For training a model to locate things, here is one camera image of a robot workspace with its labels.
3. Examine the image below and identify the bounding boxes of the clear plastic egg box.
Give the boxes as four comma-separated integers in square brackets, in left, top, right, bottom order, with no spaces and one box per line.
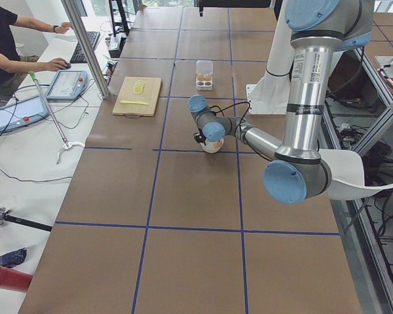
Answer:
[195,60,214,91]

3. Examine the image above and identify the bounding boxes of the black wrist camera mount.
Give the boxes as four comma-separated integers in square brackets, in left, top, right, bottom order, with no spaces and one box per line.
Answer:
[193,132,206,145]

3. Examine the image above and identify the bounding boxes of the black tripod rod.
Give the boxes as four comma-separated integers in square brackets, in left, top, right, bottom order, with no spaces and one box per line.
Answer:
[0,207,52,232]

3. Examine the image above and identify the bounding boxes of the teach pendant near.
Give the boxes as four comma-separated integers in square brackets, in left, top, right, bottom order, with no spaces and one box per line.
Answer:
[0,96,49,133]

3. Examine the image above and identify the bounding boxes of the person in black shirt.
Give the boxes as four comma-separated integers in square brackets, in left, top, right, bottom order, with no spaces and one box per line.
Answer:
[0,7,71,106]

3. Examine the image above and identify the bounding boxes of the yellow plastic knife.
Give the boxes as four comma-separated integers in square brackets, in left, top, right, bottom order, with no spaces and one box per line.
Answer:
[119,100,149,105]

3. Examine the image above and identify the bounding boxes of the blue patterned cloth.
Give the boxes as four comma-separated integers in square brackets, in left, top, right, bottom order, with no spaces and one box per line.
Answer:
[0,248,27,268]

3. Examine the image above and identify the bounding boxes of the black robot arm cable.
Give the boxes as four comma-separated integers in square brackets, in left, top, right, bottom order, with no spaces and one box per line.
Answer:
[209,101,276,161]

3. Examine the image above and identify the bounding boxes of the wooden cutting board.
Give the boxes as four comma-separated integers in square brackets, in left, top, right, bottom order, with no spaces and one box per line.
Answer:
[112,77,162,116]

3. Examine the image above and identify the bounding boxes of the lemon slices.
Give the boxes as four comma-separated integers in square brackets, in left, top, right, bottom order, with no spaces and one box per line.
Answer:
[133,80,145,94]

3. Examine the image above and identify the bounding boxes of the aluminium frame post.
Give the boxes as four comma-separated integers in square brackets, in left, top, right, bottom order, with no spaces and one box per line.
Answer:
[61,0,110,99]

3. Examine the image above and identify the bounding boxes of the white curved sheet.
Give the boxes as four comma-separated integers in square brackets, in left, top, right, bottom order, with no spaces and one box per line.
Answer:
[318,148,393,200]

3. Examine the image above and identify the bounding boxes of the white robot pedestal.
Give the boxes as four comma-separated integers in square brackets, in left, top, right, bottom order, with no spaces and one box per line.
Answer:
[246,0,294,115]

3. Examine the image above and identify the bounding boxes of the teach pendant far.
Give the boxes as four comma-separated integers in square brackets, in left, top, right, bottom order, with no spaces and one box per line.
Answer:
[46,70,88,101]

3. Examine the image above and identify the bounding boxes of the grabber stick green handle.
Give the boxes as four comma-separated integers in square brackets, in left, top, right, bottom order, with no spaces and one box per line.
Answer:
[28,71,85,164]

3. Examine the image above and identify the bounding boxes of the red cylinder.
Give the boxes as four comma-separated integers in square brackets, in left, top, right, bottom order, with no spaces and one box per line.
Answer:
[0,266,33,292]

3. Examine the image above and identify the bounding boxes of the white bowl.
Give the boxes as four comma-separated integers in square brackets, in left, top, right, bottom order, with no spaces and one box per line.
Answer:
[200,139,223,154]

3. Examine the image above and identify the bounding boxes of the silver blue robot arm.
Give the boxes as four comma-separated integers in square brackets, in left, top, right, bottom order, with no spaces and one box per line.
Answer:
[188,1,374,204]

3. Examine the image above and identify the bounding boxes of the teach pendant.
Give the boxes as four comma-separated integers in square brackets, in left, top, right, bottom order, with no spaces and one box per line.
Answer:
[0,96,49,133]
[46,70,88,101]

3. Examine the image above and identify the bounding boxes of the black keyboard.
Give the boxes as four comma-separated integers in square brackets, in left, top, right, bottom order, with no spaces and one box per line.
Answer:
[69,31,101,64]

